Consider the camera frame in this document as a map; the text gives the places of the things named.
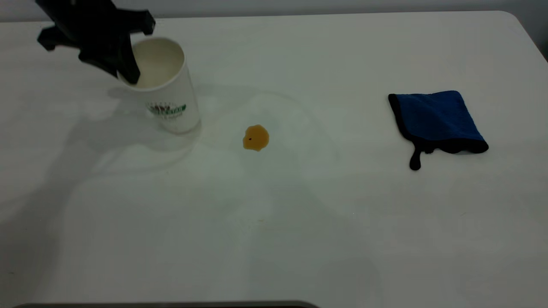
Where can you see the blue cloth with black edge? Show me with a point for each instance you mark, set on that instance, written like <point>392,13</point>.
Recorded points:
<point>436,115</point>

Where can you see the brown coffee spill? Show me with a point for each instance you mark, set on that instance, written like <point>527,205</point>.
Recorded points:
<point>257,139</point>

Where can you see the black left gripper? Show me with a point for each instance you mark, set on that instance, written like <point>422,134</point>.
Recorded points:
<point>94,25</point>

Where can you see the white paper coffee cup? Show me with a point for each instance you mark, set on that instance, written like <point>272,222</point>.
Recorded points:
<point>175,96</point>

